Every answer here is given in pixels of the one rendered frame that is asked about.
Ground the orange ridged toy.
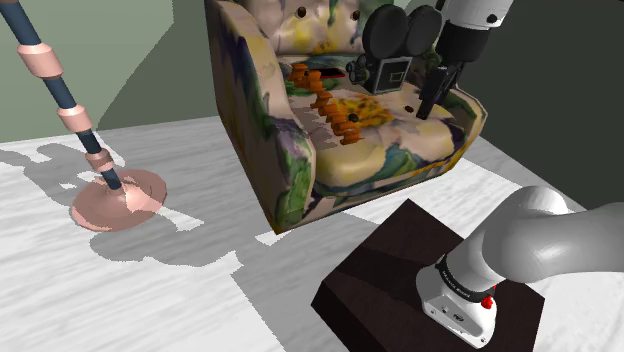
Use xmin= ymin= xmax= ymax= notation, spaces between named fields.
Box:
xmin=286 ymin=62 xmax=365 ymax=146

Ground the black film camera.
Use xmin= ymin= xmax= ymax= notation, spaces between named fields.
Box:
xmin=345 ymin=4 xmax=444 ymax=96

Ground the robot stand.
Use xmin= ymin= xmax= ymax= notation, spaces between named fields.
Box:
xmin=310 ymin=198 xmax=546 ymax=352

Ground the pink and blue floor lamp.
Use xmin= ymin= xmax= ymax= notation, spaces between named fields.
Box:
xmin=0 ymin=0 xmax=169 ymax=233

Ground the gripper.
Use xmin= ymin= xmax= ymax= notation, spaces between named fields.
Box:
xmin=416 ymin=20 xmax=490 ymax=122

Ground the floral patterned armchair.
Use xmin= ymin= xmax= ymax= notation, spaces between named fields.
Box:
xmin=204 ymin=0 xmax=489 ymax=236

